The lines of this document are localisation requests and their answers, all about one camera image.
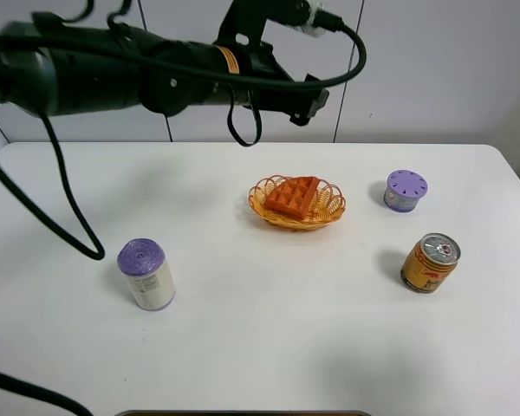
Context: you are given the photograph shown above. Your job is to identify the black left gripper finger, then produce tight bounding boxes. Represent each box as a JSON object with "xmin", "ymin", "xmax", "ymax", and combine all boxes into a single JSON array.
[{"xmin": 289, "ymin": 88, "xmax": 329, "ymax": 127}]

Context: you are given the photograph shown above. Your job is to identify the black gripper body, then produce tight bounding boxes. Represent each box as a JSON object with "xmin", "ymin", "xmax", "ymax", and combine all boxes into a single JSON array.
[{"xmin": 242, "ymin": 43, "xmax": 312, "ymax": 115}]

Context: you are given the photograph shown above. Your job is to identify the orange waffle slice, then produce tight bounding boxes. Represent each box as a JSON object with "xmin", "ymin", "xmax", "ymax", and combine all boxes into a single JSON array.
[{"xmin": 263, "ymin": 177, "xmax": 320, "ymax": 220}]

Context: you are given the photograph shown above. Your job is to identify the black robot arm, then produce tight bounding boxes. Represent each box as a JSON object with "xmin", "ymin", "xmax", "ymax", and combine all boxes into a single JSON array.
[{"xmin": 0, "ymin": 13, "xmax": 329, "ymax": 127}]

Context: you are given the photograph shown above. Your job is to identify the orange woven basket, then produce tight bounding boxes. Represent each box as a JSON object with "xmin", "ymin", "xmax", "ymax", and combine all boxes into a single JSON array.
[{"xmin": 248, "ymin": 175, "xmax": 346, "ymax": 231}]

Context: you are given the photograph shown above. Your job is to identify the purple lidded round container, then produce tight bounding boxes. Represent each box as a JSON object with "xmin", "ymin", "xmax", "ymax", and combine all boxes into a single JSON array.
[{"xmin": 383, "ymin": 169, "xmax": 428, "ymax": 212}]

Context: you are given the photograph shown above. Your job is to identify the gold energy drink can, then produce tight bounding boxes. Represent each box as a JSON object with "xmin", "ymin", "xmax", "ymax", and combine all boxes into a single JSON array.
[{"xmin": 400, "ymin": 233, "xmax": 461, "ymax": 294}]

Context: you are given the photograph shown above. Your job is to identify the purple trash bag roll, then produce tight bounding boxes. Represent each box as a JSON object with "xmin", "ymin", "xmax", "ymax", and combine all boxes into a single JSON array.
[{"xmin": 117, "ymin": 238, "xmax": 176, "ymax": 311}]

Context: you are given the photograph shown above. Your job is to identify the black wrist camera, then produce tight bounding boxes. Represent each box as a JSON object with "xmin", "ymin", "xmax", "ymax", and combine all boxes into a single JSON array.
[{"xmin": 217, "ymin": 0, "xmax": 345, "ymax": 47}]

